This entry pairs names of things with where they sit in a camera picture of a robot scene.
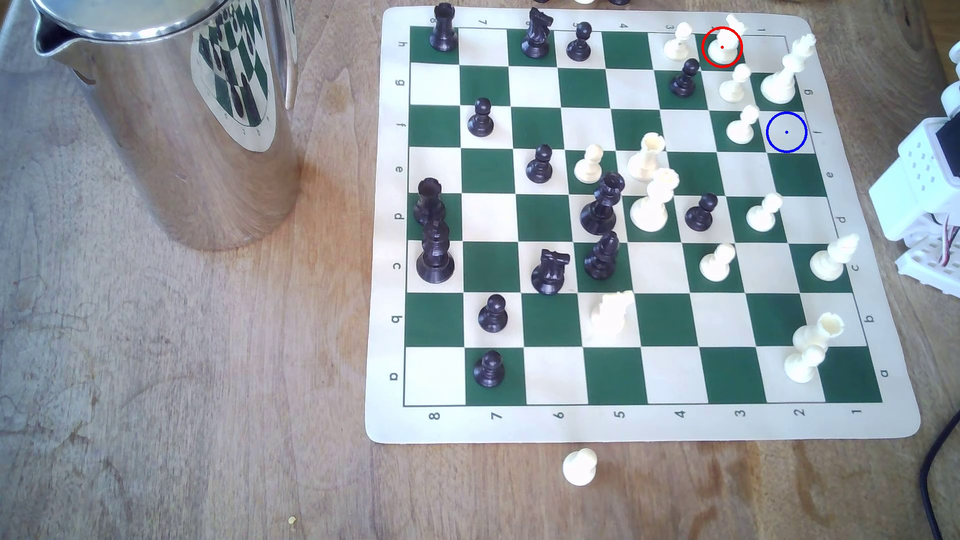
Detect black pawn chess piece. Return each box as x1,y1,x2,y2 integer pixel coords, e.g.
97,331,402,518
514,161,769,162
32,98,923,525
684,192,720,232
525,144,555,185
473,350,506,389
477,294,509,334
466,97,496,138
566,21,594,63
669,58,701,99

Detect black bishop chess piece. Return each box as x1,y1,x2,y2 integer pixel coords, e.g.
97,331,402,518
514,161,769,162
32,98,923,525
583,230,621,282

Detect white perforated base plate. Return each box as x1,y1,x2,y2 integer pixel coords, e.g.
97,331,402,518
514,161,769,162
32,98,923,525
896,228,960,279

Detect white king chess piece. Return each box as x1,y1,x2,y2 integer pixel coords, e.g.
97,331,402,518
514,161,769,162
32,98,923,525
759,33,817,105

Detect red servo wires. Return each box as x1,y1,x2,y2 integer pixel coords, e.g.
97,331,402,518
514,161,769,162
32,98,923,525
937,216,960,267

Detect white queen chess piece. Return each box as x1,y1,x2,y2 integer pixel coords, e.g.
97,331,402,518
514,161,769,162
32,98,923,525
629,168,681,233

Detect stainless steel pitcher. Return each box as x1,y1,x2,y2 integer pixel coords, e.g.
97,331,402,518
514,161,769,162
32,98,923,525
28,0,305,252

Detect black queen chess piece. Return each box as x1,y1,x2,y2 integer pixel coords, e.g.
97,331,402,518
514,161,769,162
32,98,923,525
579,171,627,237

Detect white rook chess piece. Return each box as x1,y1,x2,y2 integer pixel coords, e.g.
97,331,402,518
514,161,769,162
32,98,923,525
793,312,845,357
627,132,667,183

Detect white knight chess piece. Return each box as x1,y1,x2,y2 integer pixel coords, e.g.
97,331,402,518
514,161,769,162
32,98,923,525
705,13,749,66
590,290,636,337

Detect black knight chess piece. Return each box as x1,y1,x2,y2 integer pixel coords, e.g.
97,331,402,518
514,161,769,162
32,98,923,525
520,6,555,60
530,249,572,296

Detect white pawn chess piece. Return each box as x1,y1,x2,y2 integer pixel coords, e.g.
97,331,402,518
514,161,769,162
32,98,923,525
663,21,694,63
783,345,826,384
725,105,761,146
745,192,785,233
718,63,753,105
699,243,738,284
562,447,599,488
573,144,606,185

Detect black cable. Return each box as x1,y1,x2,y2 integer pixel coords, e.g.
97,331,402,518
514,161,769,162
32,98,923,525
918,411,960,540

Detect white bishop chess piece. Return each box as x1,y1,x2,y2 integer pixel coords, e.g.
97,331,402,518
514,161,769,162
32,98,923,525
809,233,861,283

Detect green and cream chess mat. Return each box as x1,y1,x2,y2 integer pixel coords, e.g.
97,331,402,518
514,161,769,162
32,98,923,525
364,6,922,445

